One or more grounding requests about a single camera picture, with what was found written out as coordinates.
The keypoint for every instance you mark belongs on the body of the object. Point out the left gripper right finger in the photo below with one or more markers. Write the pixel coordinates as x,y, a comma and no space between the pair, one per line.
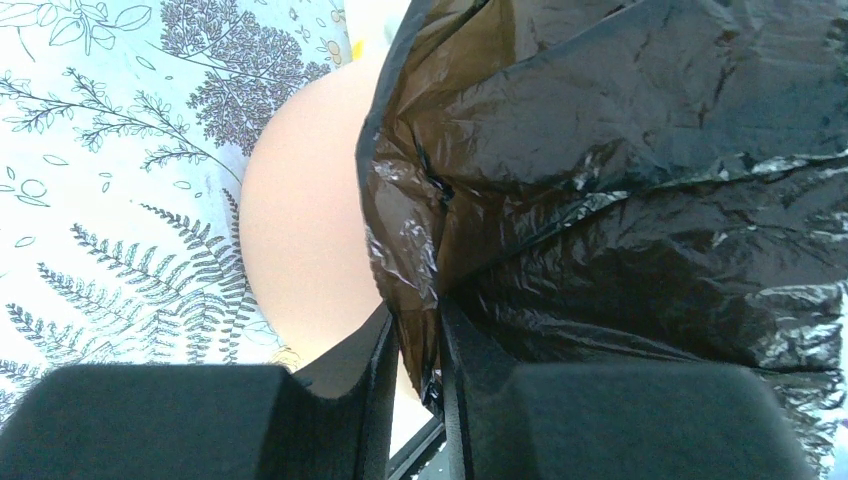
635,420

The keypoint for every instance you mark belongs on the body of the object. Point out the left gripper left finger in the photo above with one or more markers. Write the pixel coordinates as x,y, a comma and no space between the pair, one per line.
329,420

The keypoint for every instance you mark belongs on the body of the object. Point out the orange plastic trash bin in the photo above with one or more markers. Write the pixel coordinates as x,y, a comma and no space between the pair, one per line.
301,228

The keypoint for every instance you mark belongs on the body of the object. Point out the black trash bag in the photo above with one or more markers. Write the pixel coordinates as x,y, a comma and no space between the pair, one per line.
619,181

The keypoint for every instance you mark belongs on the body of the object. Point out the translucent white trash bag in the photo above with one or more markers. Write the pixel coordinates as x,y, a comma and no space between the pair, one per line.
372,25

